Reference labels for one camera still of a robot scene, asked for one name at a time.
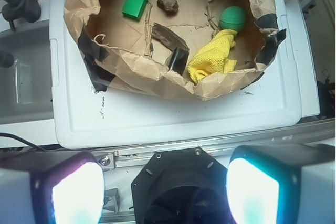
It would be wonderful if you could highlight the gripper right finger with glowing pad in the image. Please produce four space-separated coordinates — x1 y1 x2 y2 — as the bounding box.
226 144 335 223

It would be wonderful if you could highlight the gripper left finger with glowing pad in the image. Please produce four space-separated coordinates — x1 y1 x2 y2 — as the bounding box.
1 151 104 223

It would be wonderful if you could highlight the black box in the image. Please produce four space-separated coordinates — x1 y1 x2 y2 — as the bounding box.
165 47 189 76

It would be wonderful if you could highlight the white plastic tray lid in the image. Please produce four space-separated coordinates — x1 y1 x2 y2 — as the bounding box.
49 0 302 148

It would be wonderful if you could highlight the clear plastic bin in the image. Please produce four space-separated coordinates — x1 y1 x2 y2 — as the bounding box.
1 20 54 124

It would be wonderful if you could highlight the yellow knitted cloth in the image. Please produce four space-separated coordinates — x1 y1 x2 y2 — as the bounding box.
187 29 238 84

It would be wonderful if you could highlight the green rubber ball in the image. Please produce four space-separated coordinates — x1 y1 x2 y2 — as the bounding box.
219 6 246 32

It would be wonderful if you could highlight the crumpled brown paper bag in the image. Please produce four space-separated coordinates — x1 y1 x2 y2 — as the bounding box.
64 0 286 101

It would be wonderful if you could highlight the dark wood bark piece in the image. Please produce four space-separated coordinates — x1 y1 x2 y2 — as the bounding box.
151 23 190 51

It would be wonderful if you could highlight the black clamp knob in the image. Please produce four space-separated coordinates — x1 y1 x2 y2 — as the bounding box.
2 0 41 31

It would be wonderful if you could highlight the brown rock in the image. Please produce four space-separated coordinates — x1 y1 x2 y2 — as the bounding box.
156 0 179 14

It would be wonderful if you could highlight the aluminium profile rail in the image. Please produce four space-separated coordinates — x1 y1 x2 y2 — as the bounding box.
91 118 335 170

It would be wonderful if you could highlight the black cable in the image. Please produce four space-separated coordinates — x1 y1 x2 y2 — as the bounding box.
0 132 66 152

